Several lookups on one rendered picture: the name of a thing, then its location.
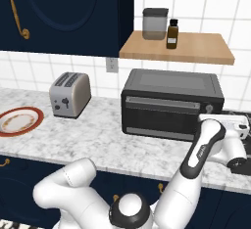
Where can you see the white wall outlet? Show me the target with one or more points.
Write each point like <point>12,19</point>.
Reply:
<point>112,65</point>

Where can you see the silver two-slot toaster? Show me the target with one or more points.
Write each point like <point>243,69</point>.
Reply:
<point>70,96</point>

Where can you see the black toaster oven door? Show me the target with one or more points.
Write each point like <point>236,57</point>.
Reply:
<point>160,118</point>

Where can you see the white plate with red rim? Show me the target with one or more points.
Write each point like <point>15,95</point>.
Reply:
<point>20,121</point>

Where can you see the grey lidded canister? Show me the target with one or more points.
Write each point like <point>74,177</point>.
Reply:
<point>155,24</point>

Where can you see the black toaster oven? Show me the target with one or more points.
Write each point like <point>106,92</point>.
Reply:
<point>173,86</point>

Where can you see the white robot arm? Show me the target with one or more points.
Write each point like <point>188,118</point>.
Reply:
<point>183,193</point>

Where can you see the silver toaster oven timer knob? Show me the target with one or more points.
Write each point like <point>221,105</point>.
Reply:
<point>209,108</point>

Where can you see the navy wall cupboard door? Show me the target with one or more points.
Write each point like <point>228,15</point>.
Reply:
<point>72,14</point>

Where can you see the brown glass bottle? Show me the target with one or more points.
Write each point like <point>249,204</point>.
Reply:
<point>172,36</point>

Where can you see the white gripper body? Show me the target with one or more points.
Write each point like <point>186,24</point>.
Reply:
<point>235,121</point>

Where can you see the navy base cabinet front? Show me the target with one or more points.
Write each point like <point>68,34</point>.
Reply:
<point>104,184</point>
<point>16,190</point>
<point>228,210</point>

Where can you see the wooden wall shelf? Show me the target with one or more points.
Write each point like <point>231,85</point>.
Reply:
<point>192,48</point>

